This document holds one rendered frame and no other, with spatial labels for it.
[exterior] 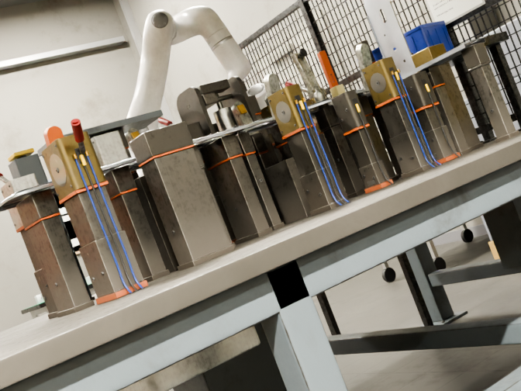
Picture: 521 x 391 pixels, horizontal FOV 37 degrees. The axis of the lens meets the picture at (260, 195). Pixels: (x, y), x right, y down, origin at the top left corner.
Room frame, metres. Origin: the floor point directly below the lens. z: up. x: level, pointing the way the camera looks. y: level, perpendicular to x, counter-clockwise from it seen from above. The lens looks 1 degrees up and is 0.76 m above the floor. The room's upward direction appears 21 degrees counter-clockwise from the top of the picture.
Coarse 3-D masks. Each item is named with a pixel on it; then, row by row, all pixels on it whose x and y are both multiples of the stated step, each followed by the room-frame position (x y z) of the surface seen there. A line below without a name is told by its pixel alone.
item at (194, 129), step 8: (192, 128) 2.30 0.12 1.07; (200, 128) 2.31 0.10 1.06; (192, 136) 2.29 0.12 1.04; (200, 136) 2.30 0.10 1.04; (200, 152) 2.29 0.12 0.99; (208, 176) 2.30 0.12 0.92; (216, 192) 2.31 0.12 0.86; (216, 200) 2.29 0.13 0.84; (224, 208) 2.30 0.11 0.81; (224, 216) 2.30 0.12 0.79; (232, 232) 2.30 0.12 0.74; (232, 240) 2.29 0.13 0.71
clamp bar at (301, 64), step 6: (294, 54) 2.58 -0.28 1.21; (300, 54) 2.57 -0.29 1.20; (306, 54) 2.57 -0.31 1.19; (294, 60) 2.59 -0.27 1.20; (300, 60) 2.60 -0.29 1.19; (300, 66) 2.58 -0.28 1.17; (306, 66) 2.60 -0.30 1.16; (300, 72) 2.59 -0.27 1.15; (306, 72) 2.59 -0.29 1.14; (306, 78) 2.57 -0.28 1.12; (312, 78) 2.59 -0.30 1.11; (306, 84) 2.58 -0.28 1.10; (312, 84) 2.59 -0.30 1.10; (318, 84) 2.58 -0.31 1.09; (312, 90) 2.57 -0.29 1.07; (318, 90) 2.59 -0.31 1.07
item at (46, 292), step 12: (12, 180) 1.92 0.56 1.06; (24, 180) 1.94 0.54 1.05; (36, 180) 1.96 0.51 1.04; (12, 192) 1.93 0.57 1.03; (12, 216) 1.98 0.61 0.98; (24, 228) 1.94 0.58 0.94; (24, 240) 1.98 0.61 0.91; (36, 264) 1.96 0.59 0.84; (36, 276) 1.98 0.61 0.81; (48, 288) 1.94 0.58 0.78; (48, 300) 1.96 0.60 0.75
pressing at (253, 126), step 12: (360, 96) 2.56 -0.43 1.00; (312, 108) 2.35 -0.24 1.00; (264, 120) 2.13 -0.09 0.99; (228, 132) 2.06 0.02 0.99; (240, 132) 2.27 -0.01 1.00; (252, 132) 2.27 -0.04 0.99; (204, 144) 2.23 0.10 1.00; (108, 168) 1.84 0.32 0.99; (132, 168) 2.08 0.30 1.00; (24, 192) 1.72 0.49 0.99; (0, 204) 1.77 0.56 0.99; (12, 204) 1.88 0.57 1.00
